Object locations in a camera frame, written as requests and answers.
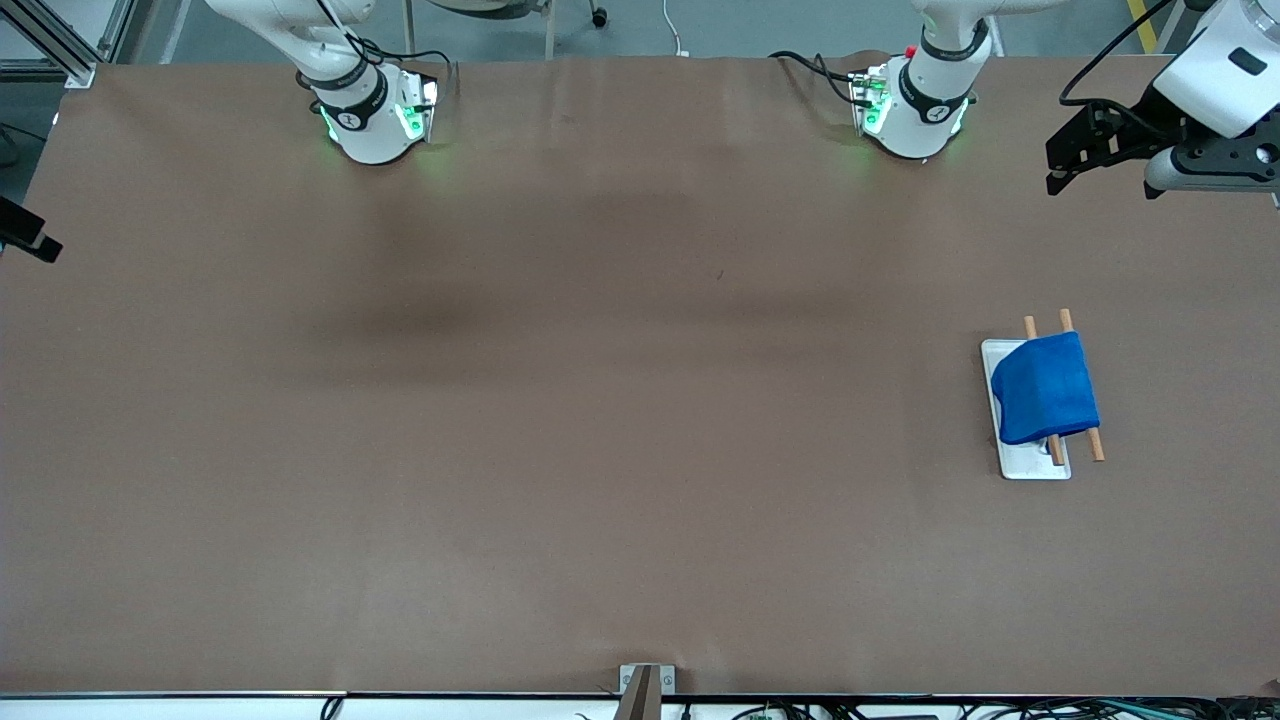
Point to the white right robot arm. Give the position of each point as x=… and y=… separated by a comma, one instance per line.
x=360, y=110

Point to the blue microfibre towel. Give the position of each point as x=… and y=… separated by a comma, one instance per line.
x=1045, y=390

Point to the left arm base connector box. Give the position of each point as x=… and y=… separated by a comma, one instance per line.
x=868, y=100

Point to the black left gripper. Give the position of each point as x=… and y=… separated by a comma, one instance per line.
x=1133, y=123

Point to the metal table edge bracket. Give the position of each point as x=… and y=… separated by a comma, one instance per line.
x=640, y=695

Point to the aluminium frame profile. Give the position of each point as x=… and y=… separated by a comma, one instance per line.
x=60, y=55

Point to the white rack base plate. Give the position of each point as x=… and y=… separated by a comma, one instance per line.
x=1030, y=462

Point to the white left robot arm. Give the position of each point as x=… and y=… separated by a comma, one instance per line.
x=930, y=110

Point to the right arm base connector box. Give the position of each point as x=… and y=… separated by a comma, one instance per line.
x=420, y=105

